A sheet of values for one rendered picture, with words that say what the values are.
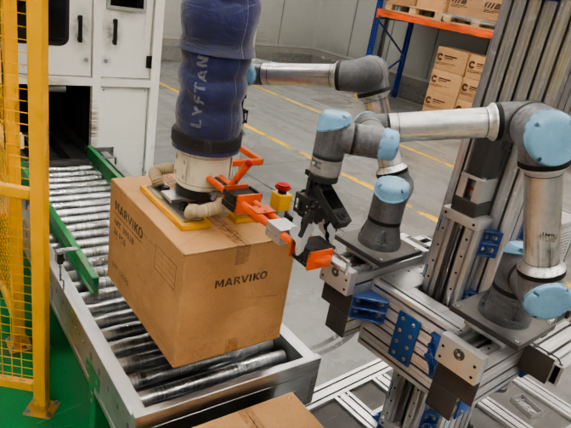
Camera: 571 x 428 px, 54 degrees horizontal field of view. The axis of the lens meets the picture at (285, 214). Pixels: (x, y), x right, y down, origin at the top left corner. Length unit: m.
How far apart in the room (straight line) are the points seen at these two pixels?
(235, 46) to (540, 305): 1.08
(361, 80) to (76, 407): 1.82
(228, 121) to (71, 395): 1.54
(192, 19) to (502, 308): 1.19
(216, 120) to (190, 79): 0.14
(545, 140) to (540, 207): 0.17
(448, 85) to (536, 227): 8.27
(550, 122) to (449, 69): 8.35
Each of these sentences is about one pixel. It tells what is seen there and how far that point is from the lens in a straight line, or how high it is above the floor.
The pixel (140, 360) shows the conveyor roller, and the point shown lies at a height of 0.54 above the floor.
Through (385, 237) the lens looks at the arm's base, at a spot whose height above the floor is 1.09.
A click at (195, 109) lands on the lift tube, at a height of 1.43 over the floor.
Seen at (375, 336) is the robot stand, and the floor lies 0.74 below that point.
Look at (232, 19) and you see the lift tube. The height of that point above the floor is 1.71.
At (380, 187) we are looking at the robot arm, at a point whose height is 1.25.
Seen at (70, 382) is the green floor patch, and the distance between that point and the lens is 2.82.
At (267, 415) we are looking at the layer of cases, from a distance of 1.91.
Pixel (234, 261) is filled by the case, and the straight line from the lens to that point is 1.68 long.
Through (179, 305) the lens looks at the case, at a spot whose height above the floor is 0.92.
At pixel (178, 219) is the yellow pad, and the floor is 1.11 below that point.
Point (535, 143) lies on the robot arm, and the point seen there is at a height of 1.59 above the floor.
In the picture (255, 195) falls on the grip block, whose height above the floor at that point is 1.24.
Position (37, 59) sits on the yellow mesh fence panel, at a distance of 2.00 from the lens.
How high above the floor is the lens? 1.84
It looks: 23 degrees down
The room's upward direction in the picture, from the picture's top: 10 degrees clockwise
